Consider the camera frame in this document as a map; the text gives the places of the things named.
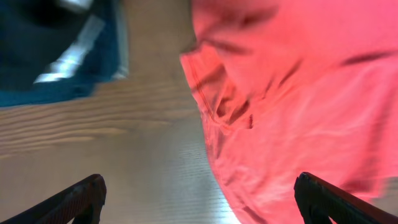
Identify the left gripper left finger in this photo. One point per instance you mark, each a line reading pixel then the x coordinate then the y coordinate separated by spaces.
pixel 81 203

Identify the navy folded shirt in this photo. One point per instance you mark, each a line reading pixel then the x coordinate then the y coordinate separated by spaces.
pixel 99 54

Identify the black folded shirt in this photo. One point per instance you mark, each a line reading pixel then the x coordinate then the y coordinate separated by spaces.
pixel 34 33

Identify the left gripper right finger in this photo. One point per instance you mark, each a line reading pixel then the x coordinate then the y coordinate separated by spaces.
pixel 320 202

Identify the red printed t-shirt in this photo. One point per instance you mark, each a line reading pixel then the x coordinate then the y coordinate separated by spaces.
pixel 291 86

